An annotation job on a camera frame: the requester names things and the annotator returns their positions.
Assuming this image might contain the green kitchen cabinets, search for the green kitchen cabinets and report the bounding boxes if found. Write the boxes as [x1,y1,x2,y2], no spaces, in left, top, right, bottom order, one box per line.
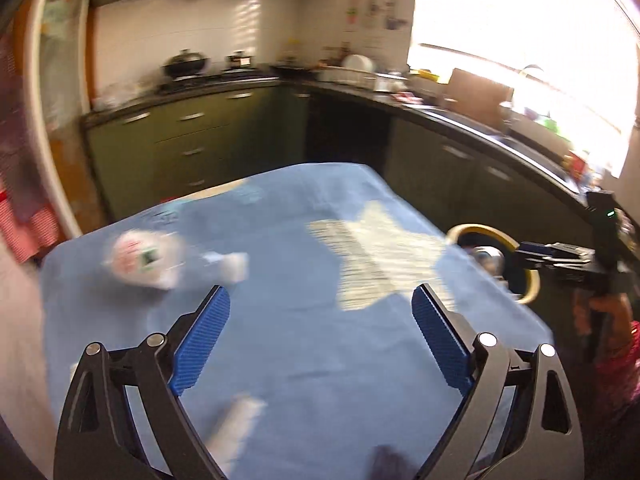
[82,80,640,281]

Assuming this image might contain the clear plastic bottle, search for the clear plastic bottle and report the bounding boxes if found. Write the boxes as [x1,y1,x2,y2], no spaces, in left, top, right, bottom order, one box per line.
[102,230,251,291]

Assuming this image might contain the frosted glass door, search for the frosted glass door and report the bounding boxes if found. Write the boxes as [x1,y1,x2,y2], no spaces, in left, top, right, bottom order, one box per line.
[25,0,101,241]

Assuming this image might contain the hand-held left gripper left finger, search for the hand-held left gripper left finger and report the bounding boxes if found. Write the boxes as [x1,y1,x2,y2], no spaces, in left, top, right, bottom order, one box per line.
[52,284,232,480]

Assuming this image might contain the white plate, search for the white plate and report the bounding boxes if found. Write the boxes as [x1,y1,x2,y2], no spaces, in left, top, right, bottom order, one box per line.
[342,54,375,73]

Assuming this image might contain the blue star-print tablecloth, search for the blue star-print tablecloth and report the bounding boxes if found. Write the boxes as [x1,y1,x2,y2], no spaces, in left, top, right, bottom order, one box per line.
[37,162,556,480]

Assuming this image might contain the dish rack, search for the dish rack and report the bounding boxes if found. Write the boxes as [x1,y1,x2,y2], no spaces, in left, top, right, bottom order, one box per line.
[315,65,381,86]

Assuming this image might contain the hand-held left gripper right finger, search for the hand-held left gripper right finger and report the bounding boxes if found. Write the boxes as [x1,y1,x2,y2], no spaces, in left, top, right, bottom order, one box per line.
[411,283,586,480]

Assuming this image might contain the small cooking pot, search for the small cooking pot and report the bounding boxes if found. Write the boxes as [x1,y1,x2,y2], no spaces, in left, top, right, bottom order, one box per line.
[225,50,261,70]

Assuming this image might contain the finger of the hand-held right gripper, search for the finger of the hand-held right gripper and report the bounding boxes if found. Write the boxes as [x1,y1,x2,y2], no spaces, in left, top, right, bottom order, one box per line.
[515,241,556,258]
[510,255,566,273]

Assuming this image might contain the pink checked towel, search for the pink checked towel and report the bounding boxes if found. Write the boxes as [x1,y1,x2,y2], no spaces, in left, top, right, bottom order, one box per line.
[0,190,66,263]

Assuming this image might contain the clear plastic bag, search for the clear plastic bag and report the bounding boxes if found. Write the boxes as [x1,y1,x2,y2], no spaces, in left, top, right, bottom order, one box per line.
[92,80,151,111]

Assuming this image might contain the purple striped towel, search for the purple striped towel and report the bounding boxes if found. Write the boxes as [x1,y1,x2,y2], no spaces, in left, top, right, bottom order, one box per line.
[0,35,46,221]

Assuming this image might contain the black kitchen countertop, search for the black kitchen countertop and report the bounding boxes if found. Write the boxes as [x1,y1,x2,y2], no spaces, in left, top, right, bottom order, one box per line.
[82,75,601,206]

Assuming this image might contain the person's right forearm pink sleeve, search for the person's right forearm pink sleeve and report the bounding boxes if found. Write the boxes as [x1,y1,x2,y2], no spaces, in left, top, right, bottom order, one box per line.
[592,320,640,391]

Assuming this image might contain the black wok with lid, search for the black wok with lid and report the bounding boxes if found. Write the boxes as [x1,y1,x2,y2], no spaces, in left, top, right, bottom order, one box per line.
[161,49,211,81]

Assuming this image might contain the person's right hand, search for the person's right hand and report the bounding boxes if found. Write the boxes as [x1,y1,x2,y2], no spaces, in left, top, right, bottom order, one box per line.
[572,290,633,356]

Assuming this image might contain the metal sink faucet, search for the metal sink faucet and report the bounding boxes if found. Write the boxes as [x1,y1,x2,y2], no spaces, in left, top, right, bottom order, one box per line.
[520,64,548,91]

